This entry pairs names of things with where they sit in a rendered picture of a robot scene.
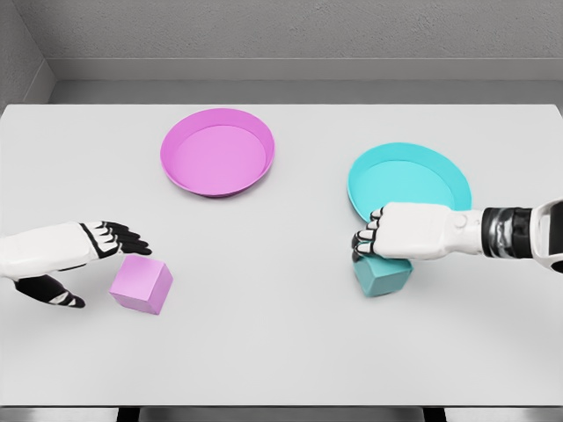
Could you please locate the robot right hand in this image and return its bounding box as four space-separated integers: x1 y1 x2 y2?
350 201 458 264

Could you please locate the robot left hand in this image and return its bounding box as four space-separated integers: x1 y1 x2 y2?
0 220 153 309

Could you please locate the pink plate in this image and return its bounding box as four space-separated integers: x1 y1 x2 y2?
159 109 276 200

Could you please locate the pink block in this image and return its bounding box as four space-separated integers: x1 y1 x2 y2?
108 255 174 316

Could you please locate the cyan block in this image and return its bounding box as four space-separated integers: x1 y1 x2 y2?
353 255 414 297

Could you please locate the cyan plate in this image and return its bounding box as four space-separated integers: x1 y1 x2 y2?
347 142 473 227

